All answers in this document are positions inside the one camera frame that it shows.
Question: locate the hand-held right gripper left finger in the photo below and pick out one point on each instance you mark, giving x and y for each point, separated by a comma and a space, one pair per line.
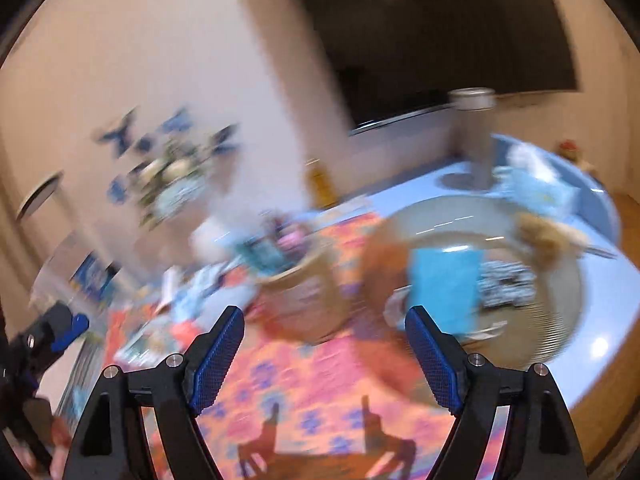
220, 355

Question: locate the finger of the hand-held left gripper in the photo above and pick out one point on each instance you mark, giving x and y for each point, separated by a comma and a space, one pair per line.
74, 327

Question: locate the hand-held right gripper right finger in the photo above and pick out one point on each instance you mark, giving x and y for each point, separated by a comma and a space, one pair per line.
431, 355

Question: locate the blue packet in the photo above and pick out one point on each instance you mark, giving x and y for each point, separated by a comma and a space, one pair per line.
442, 290

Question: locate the black and white patterned packet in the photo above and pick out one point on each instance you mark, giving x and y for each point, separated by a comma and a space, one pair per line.
507, 282

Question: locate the ribbed glass tray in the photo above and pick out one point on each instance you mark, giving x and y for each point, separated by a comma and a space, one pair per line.
545, 285

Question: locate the beige basket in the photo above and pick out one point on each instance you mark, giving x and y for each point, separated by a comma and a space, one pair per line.
310, 300

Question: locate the fluffy beige duster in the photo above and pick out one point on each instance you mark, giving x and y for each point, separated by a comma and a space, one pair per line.
542, 237

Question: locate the blue and white flower bouquet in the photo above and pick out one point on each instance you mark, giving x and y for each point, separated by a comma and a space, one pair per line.
160, 180

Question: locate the amber glass bottle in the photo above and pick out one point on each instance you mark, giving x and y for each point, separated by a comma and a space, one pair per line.
320, 185

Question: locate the blue patterned tissue box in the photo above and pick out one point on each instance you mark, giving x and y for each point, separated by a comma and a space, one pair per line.
537, 187

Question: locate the grey cylindrical appliance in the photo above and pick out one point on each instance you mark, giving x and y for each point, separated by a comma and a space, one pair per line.
472, 135

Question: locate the red lidded jar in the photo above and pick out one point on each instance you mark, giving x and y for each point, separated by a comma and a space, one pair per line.
569, 149

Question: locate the black wall television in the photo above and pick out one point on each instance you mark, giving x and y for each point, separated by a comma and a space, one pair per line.
425, 35

